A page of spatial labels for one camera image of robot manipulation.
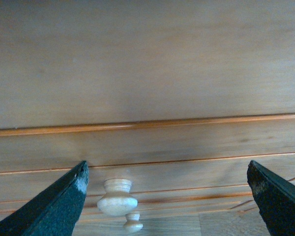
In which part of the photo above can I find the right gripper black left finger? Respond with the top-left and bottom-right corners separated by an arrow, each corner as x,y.
0,161 -> 89,236

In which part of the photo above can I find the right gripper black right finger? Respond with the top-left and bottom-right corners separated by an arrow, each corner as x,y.
247,160 -> 295,236

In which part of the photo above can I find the upper wooden drawer knob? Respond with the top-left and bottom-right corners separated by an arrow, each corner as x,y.
97,178 -> 138,216

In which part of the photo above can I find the wooden drawer knob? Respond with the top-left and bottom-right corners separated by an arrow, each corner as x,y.
97,178 -> 138,216
123,212 -> 143,233

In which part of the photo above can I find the lower wooden drawer knob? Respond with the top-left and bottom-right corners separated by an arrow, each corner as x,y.
123,212 -> 143,233

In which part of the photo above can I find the wooden drawer cabinet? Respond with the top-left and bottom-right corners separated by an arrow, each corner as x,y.
0,0 -> 295,236

